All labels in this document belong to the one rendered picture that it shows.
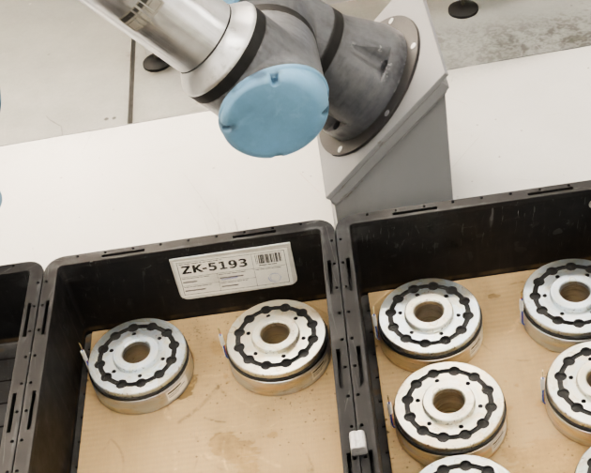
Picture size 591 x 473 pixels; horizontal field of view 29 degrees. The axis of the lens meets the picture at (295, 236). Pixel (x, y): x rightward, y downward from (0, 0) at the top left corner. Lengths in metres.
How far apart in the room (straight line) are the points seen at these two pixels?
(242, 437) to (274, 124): 0.32
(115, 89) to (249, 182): 1.55
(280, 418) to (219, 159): 0.60
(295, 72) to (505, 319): 0.33
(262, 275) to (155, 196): 0.44
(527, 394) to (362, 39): 0.47
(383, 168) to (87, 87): 1.85
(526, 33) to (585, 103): 1.40
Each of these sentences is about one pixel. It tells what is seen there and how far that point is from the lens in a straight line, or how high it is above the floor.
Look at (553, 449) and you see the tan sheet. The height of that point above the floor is 0.83.
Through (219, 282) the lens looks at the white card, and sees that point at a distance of 1.21.
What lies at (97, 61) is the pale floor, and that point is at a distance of 3.24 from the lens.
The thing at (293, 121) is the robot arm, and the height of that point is 0.99.
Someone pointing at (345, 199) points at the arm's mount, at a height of 0.79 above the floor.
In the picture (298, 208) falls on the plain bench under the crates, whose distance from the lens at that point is 1.54.
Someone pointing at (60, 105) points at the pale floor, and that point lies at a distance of 3.11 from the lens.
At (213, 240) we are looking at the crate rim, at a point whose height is 0.93.
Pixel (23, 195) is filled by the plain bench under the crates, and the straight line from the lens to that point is 1.69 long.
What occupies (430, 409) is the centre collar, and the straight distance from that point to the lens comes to 1.07.
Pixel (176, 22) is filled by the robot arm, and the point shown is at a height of 1.12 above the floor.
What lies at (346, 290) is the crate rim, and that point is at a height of 0.93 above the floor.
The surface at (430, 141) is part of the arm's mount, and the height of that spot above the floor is 0.86.
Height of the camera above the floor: 1.71
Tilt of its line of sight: 43 degrees down
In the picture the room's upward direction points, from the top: 12 degrees counter-clockwise
